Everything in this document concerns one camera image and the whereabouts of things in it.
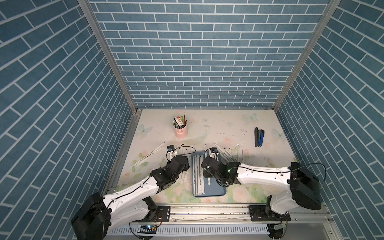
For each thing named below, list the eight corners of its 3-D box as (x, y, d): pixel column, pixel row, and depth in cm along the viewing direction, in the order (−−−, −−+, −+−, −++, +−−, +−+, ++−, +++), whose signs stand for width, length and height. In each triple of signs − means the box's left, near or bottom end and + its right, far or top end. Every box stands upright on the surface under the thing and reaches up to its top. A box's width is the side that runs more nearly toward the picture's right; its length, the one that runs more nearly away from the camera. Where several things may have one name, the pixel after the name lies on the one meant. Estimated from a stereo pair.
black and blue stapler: (254, 146, 102) (256, 143, 99) (254, 130, 111) (256, 127, 109) (263, 148, 101) (265, 145, 99) (262, 131, 111) (264, 128, 108)
